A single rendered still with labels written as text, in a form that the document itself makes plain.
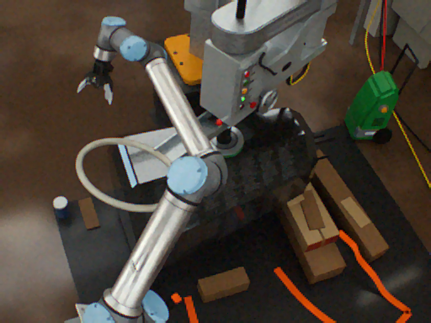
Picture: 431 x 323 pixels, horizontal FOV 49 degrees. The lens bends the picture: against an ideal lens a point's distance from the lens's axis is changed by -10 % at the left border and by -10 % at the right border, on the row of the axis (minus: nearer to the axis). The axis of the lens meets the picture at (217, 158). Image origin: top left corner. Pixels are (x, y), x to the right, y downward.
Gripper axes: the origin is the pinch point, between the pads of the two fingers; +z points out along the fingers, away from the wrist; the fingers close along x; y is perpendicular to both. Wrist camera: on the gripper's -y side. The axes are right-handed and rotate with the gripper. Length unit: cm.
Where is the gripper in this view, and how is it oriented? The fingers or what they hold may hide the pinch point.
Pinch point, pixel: (93, 97)
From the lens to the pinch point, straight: 210.6
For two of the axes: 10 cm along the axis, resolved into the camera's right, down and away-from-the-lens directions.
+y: -1.4, 5.0, -8.5
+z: -3.3, 7.9, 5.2
